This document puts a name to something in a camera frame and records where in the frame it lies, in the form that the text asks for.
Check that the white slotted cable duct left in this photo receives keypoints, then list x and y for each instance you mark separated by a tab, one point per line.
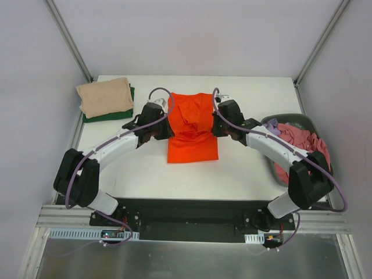
92	234

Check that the orange t-shirt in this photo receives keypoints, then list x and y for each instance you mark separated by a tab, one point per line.
191	121

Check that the aluminium frame rail right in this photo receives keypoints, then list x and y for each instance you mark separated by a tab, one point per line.
323	38

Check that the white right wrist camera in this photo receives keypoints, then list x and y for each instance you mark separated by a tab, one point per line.
219	97

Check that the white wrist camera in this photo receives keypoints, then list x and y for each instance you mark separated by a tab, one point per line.
161	102
219	97

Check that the folded beige t-shirt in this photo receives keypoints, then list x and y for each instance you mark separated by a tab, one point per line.
104	97

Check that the pink crumpled t-shirt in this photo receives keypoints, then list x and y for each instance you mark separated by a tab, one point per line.
302	139

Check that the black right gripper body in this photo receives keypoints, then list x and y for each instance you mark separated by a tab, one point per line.
215	126

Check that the grey-green plastic laundry bin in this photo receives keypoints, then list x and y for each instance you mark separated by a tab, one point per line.
298	120

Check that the white slotted cable duct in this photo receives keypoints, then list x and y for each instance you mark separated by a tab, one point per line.
92	234
254	238

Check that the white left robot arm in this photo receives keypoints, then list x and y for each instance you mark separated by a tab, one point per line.
78	176

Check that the lavender crumpled t-shirt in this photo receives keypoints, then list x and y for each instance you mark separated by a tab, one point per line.
272	126

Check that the aluminium frame rail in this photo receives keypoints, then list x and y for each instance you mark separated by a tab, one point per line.
68	39
323	38

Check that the aluminium front cross rail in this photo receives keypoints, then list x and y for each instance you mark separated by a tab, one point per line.
312	221

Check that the white slotted cable duct right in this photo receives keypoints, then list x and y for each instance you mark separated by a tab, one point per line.
254	238

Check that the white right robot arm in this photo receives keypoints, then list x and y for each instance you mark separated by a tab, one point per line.
309	178

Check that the aluminium frame rail left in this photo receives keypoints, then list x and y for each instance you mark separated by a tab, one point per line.
68	39

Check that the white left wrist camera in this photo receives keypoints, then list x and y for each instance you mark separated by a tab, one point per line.
161	102

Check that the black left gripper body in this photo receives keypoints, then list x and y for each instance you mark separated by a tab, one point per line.
167	128

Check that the folded dark green t-shirt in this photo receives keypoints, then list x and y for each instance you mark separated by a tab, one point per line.
116	114

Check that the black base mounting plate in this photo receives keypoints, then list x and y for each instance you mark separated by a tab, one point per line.
199	220

